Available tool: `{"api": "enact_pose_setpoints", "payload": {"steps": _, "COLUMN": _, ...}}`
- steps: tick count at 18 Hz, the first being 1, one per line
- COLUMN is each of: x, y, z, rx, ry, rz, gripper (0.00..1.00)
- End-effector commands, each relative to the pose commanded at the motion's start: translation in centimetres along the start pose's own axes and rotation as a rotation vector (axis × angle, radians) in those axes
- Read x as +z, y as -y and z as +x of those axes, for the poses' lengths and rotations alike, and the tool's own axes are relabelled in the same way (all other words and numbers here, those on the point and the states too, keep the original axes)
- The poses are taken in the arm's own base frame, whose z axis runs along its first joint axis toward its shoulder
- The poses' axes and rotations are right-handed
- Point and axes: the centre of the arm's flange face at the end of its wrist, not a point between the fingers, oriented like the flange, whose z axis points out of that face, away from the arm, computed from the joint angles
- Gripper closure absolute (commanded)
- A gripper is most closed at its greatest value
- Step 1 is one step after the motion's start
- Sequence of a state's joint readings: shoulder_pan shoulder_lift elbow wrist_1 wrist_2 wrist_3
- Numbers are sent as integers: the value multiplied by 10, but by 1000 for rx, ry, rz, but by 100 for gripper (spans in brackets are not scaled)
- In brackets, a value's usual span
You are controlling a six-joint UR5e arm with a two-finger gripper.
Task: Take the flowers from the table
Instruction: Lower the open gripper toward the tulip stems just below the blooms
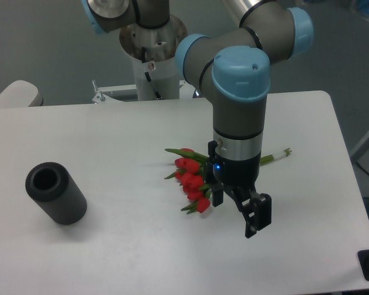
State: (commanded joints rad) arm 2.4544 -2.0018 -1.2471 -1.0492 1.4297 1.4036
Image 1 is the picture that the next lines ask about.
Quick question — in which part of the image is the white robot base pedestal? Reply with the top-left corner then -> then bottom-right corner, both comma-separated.
91,15 -> 200,104

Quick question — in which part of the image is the red tulip bouquet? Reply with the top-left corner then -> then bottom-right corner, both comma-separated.
165,147 -> 292,214

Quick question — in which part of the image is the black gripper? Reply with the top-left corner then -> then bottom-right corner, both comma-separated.
205,141 -> 272,238

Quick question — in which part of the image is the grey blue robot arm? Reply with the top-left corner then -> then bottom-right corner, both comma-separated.
82,1 -> 314,237

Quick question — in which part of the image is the white chair backrest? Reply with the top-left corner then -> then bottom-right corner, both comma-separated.
0,80 -> 44,109

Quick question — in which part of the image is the dark grey cylindrical vase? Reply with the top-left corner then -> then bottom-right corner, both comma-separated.
25,162 -> 87,225

